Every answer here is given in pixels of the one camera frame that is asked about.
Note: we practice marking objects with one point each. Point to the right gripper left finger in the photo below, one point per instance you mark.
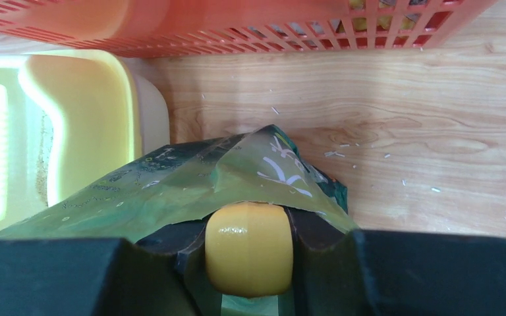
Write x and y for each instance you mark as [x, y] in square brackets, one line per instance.
[184, 244]

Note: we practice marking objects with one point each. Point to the yellow litter box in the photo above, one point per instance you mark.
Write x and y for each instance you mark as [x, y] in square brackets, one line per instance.
[67, 118]

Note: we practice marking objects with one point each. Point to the red plastic shopping basket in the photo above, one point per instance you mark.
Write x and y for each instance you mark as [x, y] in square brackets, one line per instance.
[149, 29]

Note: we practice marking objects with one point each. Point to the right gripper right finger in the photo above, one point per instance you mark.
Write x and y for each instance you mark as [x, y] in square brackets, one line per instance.
[324, 270]

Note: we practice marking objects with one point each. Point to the yellow plastic scoop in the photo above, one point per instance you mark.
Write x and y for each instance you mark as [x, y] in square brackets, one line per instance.
[249, 250]

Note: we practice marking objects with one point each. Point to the green litter bag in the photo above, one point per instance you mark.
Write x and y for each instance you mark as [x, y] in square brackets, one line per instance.
[80, 257]

